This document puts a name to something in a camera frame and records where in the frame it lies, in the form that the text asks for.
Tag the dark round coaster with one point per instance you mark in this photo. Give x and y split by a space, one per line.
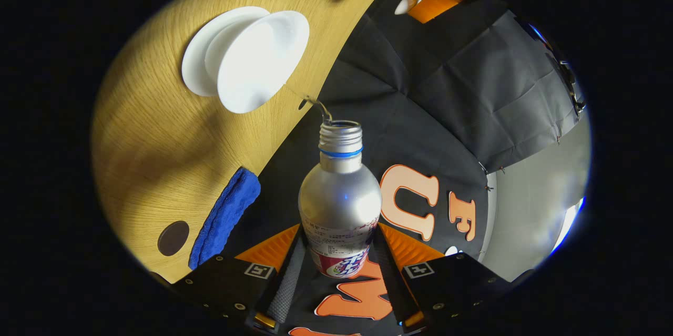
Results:
173 238

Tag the white saucer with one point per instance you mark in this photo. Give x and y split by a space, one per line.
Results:
194 62

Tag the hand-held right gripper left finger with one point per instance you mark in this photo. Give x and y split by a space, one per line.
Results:
286 283

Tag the white teacup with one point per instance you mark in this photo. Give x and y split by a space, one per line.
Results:
263 62

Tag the blue towel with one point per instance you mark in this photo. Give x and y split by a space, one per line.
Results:
226 215

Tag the silver water bottle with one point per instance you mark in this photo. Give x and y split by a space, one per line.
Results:
339 204

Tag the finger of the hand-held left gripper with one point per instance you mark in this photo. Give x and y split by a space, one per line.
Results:
439 2

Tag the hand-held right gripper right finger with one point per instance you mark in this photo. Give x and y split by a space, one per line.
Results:
394 283

